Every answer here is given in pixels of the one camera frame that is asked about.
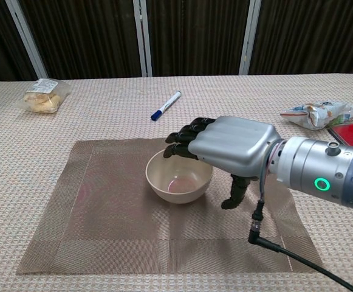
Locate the white partition post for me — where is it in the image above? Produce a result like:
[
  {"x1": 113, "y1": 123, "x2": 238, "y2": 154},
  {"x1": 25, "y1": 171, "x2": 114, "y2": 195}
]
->
[
  {"x1": 5, "y1": 0, "x2": 49, "y2": 79},
  {"x1": 132, "y1": 0, "x2": 153, "y2": 77},
  {"x1": 238, "y1": 0, "x2": 262, "y2": 75}
]

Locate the brown woven placemat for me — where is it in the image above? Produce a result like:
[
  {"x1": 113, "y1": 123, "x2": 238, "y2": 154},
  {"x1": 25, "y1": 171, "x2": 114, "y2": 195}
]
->
[{"x1": 14, "y1": 137, "x2": 324, "y2": 276}]

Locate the crumpled white blue snack packet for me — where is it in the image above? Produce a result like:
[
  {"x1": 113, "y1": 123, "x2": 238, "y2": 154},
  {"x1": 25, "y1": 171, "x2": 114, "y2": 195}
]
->
[{"x1": 279, "y1": 102, "x2": 353, "y2": 131}]

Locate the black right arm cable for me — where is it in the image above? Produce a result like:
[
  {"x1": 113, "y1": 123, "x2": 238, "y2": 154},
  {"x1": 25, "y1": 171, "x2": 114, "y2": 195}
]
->
[{"x1": 248, "y1": 170, "x2": 353, "y2": 292}]

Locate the red ink pad case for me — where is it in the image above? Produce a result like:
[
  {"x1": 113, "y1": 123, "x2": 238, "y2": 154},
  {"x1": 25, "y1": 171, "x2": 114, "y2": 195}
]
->
[{"x1": 327, "y1": 121, "x2": 353, "y2": 147}]

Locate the white marker pen blue cap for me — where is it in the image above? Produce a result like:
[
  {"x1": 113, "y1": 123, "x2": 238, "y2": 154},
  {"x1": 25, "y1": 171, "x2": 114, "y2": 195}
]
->
[{"x1": 150, "y1": 90, "x2": 182, "y2": 122}]

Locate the small beige bowl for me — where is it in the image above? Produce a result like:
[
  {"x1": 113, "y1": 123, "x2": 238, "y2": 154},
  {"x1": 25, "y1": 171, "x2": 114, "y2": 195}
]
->
[{"x1": 145, "y1": 148, "x2": 214, "y2": 204}]

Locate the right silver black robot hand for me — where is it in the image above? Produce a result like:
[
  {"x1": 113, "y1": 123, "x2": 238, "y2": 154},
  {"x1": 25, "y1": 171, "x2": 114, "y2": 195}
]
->
[{"x1": 163, "y1": 116, "x2": 286, "y2": 210}]

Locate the clear bag of pastries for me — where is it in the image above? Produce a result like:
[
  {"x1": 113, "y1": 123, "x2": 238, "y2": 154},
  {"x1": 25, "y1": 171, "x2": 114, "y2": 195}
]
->
[{"x1": 15, "y1": 78, "x2": 71, "y2": 114}]

